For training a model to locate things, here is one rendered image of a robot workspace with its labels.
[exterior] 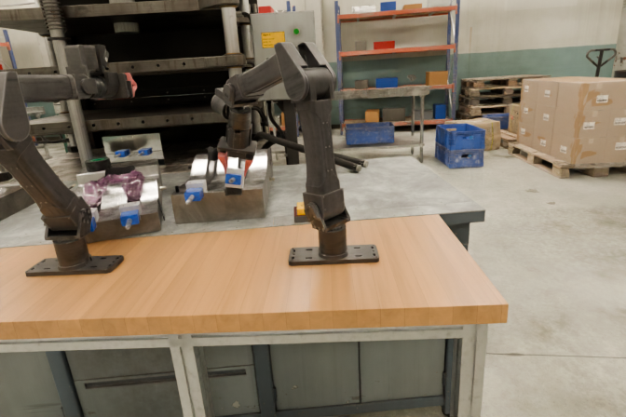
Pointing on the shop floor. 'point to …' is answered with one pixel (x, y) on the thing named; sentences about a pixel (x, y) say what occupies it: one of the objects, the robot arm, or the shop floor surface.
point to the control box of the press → (287, 29)
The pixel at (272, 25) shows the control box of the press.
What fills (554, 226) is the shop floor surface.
